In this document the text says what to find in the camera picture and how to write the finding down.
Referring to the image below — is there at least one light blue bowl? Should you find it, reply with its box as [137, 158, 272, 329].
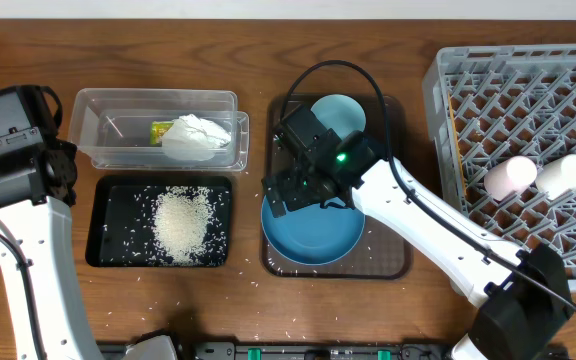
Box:
[311, 94, 366, 140]

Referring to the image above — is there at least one dark blue plate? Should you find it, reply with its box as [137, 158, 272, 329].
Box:
[261, 197, 366, 266]

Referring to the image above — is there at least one green yellow snack wrapper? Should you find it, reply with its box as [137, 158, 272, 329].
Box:
[150, 121, 174, 145]

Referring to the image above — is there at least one white tissue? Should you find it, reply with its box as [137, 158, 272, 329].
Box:
[161, 114, 232, 161]

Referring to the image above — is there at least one white rice pile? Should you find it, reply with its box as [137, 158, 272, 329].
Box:
[112, 185, 229, 266]

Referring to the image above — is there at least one wooden chopstick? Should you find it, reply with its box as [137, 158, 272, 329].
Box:
[446, 92, 467, 198]

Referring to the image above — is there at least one pink plastic cup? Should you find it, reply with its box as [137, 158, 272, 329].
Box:
[484, 156, 537, 201]

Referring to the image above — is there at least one small white cup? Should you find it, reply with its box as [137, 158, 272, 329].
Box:
[535, 154, 576, 200]

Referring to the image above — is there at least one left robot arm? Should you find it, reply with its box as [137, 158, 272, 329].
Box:
[0, 130, 102, 359]

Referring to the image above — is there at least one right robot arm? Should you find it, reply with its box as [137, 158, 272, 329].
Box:
[263, 106, 574, 359]

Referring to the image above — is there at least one grey dishwasher rack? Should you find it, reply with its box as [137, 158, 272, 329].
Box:
[422, 44, 576, 293]

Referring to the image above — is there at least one clear plastic bin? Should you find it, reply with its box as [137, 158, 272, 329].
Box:
[68, 88, 250, 172]

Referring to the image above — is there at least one brown serving tray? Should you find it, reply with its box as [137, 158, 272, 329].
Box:
[261, 94, 413, 280]

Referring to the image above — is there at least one black plastic tray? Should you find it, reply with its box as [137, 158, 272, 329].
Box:
[85, 175, 233, 267]

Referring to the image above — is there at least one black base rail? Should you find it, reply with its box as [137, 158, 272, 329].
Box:
[97, 329, 570, 360]

